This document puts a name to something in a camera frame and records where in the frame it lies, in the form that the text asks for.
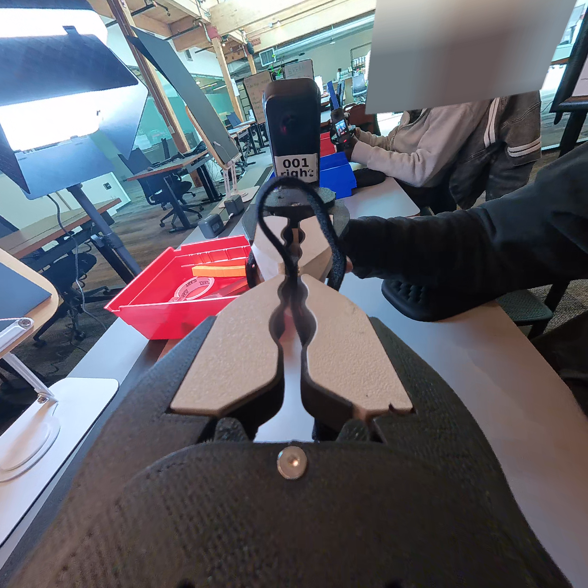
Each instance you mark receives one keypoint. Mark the small grey box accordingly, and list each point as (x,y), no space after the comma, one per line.
(234,205)
(212,226)

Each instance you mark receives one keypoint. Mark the black rounded object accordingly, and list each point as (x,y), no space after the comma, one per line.
(370,178)

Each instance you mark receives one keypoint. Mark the brown notice board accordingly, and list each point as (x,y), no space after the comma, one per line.
(298,70)
(257,96)

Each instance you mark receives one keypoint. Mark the orange plastic strip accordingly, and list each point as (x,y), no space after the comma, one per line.
(220,271)

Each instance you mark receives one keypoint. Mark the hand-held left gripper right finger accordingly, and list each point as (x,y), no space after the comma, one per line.
(353,363)

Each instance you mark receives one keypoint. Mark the person's right forearm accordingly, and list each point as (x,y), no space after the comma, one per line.
(459,248)

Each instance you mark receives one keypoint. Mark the black board with wooden back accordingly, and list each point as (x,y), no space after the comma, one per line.
(183,87)

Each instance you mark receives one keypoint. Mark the tape roll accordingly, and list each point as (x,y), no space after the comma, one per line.
(181,291)

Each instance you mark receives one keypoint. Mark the studio light panel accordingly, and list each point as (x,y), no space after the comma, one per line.
(59,59)

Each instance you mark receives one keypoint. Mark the black office chair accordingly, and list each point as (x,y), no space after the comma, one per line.
(177,190)

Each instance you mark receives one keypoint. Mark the black board on white stand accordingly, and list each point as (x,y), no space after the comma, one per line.
(18,294)

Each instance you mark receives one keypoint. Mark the black light stand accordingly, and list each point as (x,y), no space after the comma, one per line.
(99,225)

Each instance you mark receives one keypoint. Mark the wooden office desk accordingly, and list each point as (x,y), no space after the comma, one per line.
(165,165)
(55,225)

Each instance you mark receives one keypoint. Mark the blue plastic bin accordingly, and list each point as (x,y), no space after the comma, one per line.
(337,179)

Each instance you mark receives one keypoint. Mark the black handheld device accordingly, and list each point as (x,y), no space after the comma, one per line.
(341,128)

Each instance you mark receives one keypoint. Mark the framed marker sign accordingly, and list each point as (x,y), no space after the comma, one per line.
(579,78)

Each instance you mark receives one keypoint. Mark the red plastic bin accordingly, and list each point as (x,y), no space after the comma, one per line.
(147,312)
(325,146)

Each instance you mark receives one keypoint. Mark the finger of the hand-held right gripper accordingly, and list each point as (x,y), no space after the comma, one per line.
(271,257)
(317,248)

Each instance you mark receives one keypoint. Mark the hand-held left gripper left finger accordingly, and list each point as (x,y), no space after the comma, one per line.
(229,358)

